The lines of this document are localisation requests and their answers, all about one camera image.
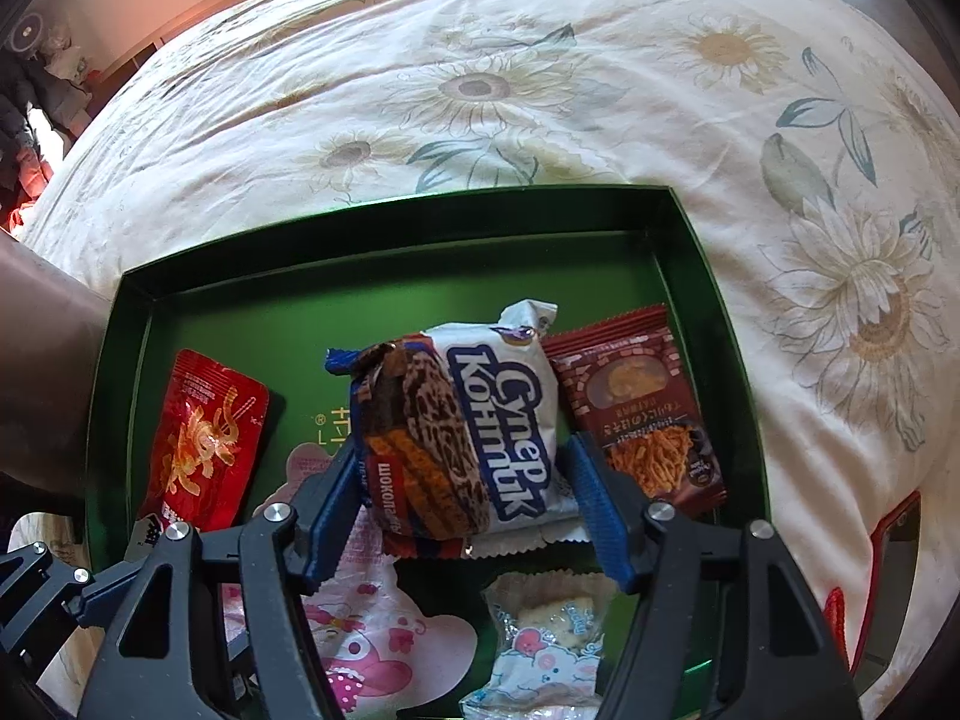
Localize pink cartoon character snack bag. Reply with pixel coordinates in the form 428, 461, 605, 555
216, 440, 480, 717

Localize white pink cartoon candy packet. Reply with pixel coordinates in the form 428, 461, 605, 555
460, 571, 617, 718

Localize blue white chocolate wafer pack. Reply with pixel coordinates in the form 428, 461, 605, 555
325, 299, 587, 557

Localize red noodle snack packet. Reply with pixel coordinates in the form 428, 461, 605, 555
137, 349, 270, 533

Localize red framed phone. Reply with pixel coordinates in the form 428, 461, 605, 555
823, 491, 921, 694

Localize maroon noodle snack packet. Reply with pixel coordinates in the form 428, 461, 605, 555
542, 304, 726, 517

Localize green storage box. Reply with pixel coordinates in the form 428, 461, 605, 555
86, 185, 768, 566

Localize floral white bed quilt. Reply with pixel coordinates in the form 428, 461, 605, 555
23, 0, 958, 718

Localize hanging dark jackets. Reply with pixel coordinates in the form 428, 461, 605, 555
2, 11, 91, 232

